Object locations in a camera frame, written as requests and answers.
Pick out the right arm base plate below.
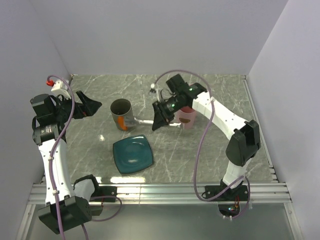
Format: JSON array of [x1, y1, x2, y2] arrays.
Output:
[[201, 184, 250, 202]]

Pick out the metal food tongs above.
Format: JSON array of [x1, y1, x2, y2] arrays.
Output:
[[124, 116, 182, 129]]

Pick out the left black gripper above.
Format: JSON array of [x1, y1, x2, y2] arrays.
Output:
[[53, 90, 101, 123]]

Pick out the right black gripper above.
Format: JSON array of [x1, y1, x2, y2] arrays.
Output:
[[152, 94, 186, 131]]

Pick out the teal square plate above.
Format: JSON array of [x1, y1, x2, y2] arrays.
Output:
[[112, 134, 154, 175]]

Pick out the aluminium rail frame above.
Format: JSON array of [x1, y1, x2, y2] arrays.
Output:
[[15, 73, 301, 240]]

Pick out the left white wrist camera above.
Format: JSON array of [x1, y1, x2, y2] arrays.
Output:
[[46, 79, 71, 99]]

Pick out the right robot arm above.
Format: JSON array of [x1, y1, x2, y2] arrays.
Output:
[[152, 74, 261, 200]]

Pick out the grey steel canister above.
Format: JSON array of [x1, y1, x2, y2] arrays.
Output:
[[110, 98, 134, 131]]

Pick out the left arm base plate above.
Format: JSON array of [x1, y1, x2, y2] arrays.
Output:
[[90, 186, 117, 203]]

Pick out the pink canister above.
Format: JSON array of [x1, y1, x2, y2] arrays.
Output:
[[175, 106, 197, 130]]

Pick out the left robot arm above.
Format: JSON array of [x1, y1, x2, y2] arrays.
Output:
[[30, 90, 102, 234]]

